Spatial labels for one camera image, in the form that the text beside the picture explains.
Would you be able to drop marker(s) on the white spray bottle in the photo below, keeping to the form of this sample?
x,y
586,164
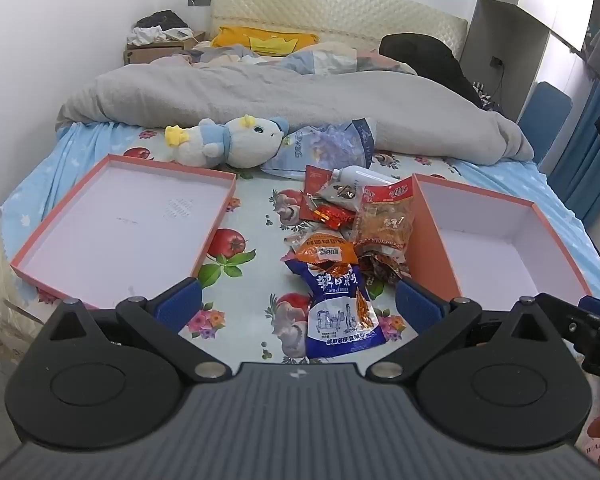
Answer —
x,y
365,176

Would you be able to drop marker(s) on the blue floral tissue pack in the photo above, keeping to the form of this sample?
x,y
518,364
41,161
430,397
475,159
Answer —
x,y
325,150

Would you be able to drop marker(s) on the patchwork blanket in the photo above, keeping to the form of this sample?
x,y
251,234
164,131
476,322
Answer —
x,y
325,57

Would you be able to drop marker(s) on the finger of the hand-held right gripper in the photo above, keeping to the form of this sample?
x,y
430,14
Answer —
x,y
575,320

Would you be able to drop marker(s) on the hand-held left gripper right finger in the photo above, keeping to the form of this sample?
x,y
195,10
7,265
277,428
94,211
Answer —
x,y
420,305

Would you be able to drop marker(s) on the cream quilted headboard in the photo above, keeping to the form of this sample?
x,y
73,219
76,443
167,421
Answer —
x,y
330,5

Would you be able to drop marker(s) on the orange snack packet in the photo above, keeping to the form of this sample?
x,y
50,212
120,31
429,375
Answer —
x,y
325,247

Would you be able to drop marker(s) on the pile of clothes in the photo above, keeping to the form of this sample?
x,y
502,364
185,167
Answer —
x,y
160,27

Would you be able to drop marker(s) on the floral bed sheet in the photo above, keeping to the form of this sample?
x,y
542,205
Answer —
x,y
260,220

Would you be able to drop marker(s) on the flat red packet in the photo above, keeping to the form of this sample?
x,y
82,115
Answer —
x,y
317,177

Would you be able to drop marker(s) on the black clothing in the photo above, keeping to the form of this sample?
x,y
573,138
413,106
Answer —
x,y
430,60

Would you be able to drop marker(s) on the grey duvet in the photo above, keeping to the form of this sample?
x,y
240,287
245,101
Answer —
x,y
280,95

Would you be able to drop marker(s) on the clear noodle packet red label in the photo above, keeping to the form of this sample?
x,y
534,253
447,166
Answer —
x,y
382,225

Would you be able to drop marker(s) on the shallow orange box lid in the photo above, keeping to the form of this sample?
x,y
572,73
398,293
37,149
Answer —
x,y
120,230

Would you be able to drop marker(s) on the blue chair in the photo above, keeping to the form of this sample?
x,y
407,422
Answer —
x,y
545,115

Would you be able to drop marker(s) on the red foil candy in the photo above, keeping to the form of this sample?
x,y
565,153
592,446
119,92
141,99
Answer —
x,y
332,216

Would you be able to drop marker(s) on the blue snack packet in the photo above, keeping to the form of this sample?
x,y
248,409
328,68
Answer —
x,y
337,310

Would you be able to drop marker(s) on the black wall socket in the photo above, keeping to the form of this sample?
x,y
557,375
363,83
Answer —
x,y
496,62

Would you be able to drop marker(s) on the blue curtain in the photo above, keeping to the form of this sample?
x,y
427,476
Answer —
x,y
585,160

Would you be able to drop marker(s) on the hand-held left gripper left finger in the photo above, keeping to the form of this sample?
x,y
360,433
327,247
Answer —
x,y
180,302

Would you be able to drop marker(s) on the white and blue plush toy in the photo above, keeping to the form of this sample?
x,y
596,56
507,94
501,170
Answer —
x,y
240,145

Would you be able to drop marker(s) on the grey clear snack packet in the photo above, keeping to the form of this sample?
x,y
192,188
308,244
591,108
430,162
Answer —
x,y
342,191

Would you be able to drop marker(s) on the yellow pillow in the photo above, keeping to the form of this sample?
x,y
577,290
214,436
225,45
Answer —
x,y
260,40

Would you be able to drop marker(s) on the deep orange cardboard box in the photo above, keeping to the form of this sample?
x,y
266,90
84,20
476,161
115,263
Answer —
x,y
505,260

